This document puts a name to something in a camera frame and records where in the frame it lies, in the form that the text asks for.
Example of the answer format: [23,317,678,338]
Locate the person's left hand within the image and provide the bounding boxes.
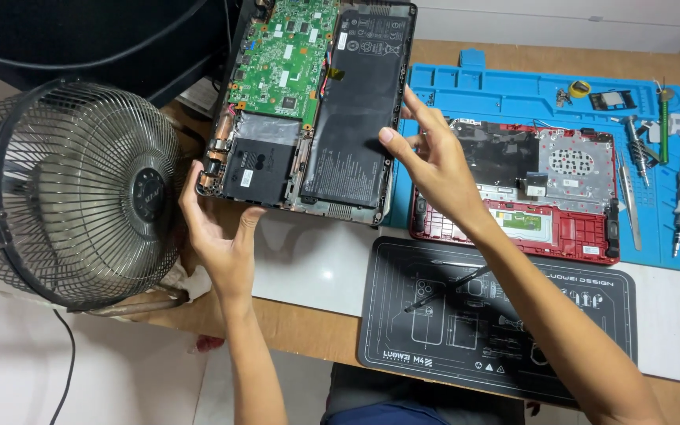
[178,161,268,303]

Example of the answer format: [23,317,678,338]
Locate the person's right hand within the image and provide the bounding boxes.
[378,84,493,237]

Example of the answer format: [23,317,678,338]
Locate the laptop base with motherboard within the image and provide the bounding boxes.
[196,0,418,227]

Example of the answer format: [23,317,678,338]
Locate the white crumpled tissue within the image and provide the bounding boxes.
[163,263,213,304]

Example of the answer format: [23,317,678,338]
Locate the red laptop palmrest case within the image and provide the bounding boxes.
[408,118,622,265]

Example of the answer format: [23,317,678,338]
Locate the black spudger tool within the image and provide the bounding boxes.
[404,264,491,314]

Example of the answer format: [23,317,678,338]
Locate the blue silicone repair mat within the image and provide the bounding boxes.
[382,48,680,273]

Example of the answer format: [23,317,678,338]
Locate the black metal desk fan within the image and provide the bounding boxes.
[0,78,192,314]

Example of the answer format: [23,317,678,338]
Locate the black printed work mat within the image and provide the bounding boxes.
[357,236,638,408]

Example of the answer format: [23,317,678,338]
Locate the small black circuit module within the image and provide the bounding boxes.
[588,90,638,112]

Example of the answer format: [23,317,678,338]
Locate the silver tweezers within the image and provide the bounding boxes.
[616,151,643,252]

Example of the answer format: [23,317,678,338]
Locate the silver precision screwdriver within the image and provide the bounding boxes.
[612,115,661,188]

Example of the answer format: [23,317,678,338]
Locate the person's dark shorts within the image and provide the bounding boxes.
[320,362,527,425]

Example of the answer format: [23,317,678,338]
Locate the black fan power cable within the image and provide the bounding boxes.
[48,308,78,425]

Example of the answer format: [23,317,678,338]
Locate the green handled screwdriver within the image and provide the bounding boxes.
[656,79,676,166]

